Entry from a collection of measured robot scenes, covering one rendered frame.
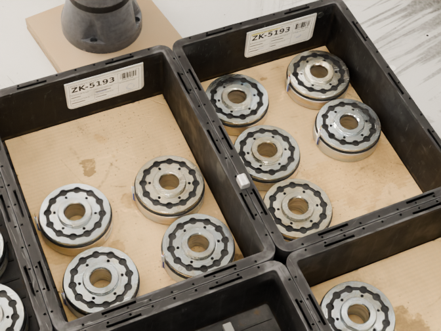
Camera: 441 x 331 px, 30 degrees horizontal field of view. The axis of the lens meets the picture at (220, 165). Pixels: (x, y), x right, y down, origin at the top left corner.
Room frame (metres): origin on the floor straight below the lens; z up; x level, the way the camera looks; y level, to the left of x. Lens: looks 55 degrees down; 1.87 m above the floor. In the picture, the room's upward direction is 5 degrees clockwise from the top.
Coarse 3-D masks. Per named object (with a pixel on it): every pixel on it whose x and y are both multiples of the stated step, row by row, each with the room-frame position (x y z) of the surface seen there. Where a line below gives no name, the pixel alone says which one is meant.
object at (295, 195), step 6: (294, 192) 0.66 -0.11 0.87; (300, 192) 0.66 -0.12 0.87; (288, 198) 0.64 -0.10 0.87; (294, 198) 0.65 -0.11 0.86; (300, 198) 0.65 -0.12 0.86; (306, 198) 0.65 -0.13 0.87; (282, 204) 0.63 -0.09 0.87; (306, 204) 0.64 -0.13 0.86; (312, 204) 0.64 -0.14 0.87; (282, 210) 0.62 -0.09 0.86; (288, 210) 0.62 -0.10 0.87; (312, 210) 0.63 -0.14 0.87; (288, 216) 0.61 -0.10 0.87; (294, 216) 0.62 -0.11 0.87; (300, 216) 0.62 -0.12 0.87; (306, 216) 0.62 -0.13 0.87
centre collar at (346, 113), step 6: (336, 114) 0.81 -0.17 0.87; (342, 114) 0.81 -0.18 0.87; (348, 114) 0.81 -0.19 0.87; (354, 114) 0.81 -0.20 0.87; (336, 120) 0.80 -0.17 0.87; (360, 120) 0.80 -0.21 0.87; (336, 126) 0.79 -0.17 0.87; (342, 126) 0.79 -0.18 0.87; (360, 126) 0.79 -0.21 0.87; (342, 132) 0.78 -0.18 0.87; (348, 132) 0.78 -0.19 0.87; (354, 132) 0.78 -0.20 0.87; (360, 132) 0.78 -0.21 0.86
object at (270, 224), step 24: (336, 0) 0.99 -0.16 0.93; (240, 24) 0.92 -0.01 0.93; (264, 24) 0.93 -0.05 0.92; (192, 72) 0.81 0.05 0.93; (384, 72) 0.85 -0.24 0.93; (408, 96) 0.81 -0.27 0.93; (216, 120) 0.73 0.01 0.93; (432, 144) 0.72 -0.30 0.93; (240, 168) 0.65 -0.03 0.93; (432, 192) 0.64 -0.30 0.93; (264, 216) 0.57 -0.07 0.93; (360, 216) 0.59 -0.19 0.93; (384, 216) 0.59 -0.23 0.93; (312, 240) 0.54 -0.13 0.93
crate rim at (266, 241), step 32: (96, 64) 0.81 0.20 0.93; (0, 96) 0.73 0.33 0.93; (192, 96) 0.77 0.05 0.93; (0, 160) 0.62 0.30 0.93; (224, 160) 0.66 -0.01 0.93; (256, 224) 0.56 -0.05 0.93; (32, 256) 0.48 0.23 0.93; (256, 256) 0.51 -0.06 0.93; (160, 288) 0.45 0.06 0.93; (192, 288) 0.46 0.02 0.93; (64, 320) 0.40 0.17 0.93; (96, 320) 0.40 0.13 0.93
